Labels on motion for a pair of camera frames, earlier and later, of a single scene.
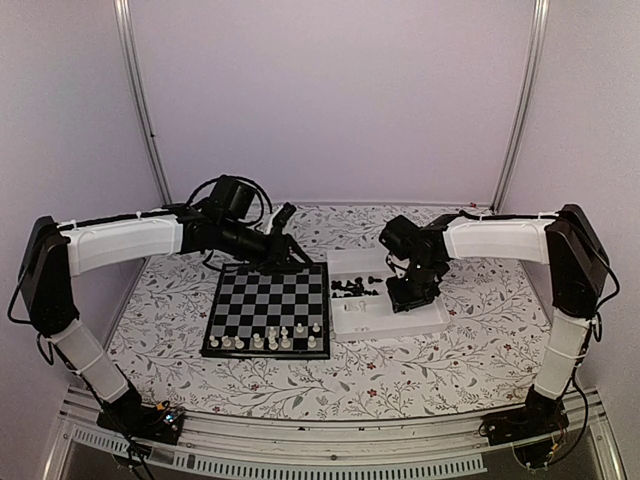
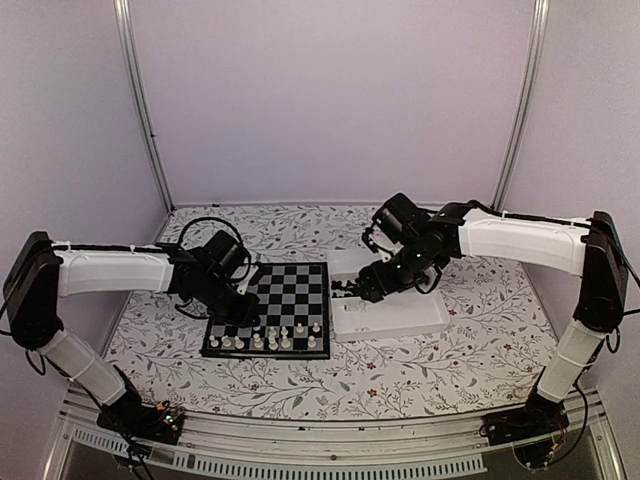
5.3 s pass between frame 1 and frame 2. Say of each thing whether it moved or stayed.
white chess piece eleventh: stayed
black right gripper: moved
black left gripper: moved
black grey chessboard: stayed
